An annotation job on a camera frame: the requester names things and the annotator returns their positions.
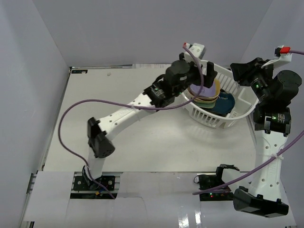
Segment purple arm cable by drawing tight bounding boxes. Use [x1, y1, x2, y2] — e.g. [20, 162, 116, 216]
[58, 47, 205, 200]
[192, 49, 304, 196]

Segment white plastic dish bin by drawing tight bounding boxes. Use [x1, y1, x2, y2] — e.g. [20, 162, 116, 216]
[183, 64, 258, 129]

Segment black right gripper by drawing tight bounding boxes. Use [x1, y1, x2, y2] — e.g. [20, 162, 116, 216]
[229, 57, 274, 104]

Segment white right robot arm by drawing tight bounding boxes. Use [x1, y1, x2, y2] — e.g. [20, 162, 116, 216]
[230, 57, 302, 218]

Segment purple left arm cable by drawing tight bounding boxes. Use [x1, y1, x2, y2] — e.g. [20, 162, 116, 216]
[58, 47, 205, 200]

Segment papers at table back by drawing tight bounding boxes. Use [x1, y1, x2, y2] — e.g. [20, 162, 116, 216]
[132, 64, 171, 69]

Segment brown square panda dish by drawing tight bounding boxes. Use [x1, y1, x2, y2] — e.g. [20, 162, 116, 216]
[195, 96, 218, 101]

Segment black label sticker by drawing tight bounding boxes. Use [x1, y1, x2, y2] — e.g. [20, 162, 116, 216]
[71, 69, 88, 74]

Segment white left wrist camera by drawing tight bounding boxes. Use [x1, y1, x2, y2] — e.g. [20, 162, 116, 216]
[183, 43, 206, 62]

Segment yellow square dish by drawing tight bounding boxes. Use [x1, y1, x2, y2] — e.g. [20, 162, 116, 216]
[214, 79, 220, 97]

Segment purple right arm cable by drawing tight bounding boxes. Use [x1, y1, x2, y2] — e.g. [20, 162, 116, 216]
[192, 49, 304, 196]

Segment green square panda dish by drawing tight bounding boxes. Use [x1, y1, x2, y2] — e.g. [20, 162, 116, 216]
[192, 101, 216, 109]

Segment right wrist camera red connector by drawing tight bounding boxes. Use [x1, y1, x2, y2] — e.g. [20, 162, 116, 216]
[261, 45, 293, 69]

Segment purple square panda dish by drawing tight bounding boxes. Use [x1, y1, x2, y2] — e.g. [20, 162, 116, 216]
[190, 82, 216, 97]

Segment dark blue leaf plate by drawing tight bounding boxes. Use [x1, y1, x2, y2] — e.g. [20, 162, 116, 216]
[209, 89, 235, 117]

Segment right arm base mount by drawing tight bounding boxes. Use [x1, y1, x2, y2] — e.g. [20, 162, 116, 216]
[193, 164, 239, 201]

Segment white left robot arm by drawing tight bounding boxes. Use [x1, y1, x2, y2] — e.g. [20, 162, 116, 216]
[82, 53, 217, 190]

